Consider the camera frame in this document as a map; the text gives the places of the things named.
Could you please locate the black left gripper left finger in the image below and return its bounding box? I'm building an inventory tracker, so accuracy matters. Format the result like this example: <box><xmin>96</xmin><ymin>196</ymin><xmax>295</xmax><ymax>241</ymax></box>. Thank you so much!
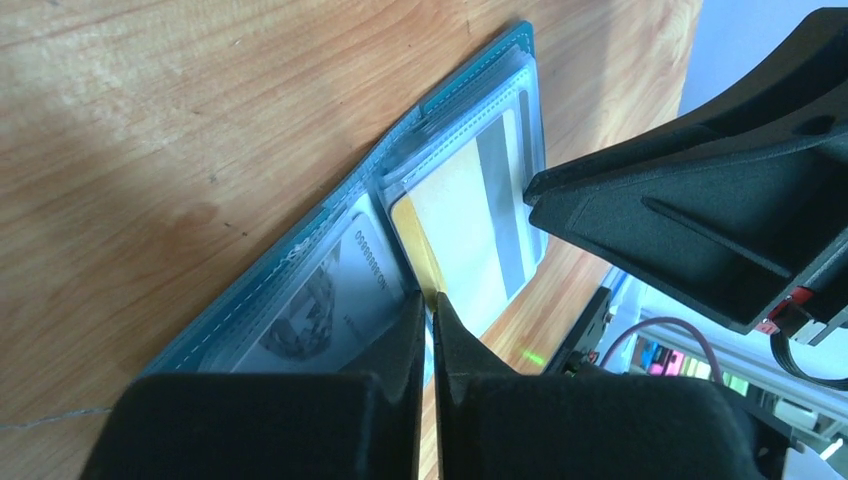
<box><xmin>81</xmin><ymin>293</ymin><xmax>426</xmax><ymax>479</ymax></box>

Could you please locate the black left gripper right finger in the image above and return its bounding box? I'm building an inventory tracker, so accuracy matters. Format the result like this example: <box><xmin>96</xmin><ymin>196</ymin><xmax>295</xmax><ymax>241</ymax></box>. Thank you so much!
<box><xmin>433</xmin><ymin>294</ymin><xmax>789</xmax><ymax>479</ymax></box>

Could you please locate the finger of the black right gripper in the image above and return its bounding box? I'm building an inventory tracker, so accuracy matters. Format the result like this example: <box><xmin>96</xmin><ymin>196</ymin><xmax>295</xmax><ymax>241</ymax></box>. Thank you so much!
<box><xmin>525</xmin><ymin>8</ymin><xmax>847</xmax><ymax>333</ymax></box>

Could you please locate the gold card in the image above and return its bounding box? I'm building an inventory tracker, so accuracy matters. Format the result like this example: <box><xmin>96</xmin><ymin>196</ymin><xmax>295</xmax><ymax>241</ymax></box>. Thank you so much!
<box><xmin>390</xmin><ymin>109</ymin><xmax>546</xmax><ymax>336</ymax></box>

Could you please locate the teal leather card holder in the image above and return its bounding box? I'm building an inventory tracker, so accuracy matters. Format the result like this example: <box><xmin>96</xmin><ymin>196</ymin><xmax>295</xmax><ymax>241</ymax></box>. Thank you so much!
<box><xmin>144</xmin><ymin>21</ymin><xmax>548</xmax><ymax>375</ymax></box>

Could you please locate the white patterned card in holder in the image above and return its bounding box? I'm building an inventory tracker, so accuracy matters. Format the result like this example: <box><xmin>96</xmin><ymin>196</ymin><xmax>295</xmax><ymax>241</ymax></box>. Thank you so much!
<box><xmin>231</xmin><ymin>213</ymin><xmax>405</xmax><ymax>373</ymax></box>

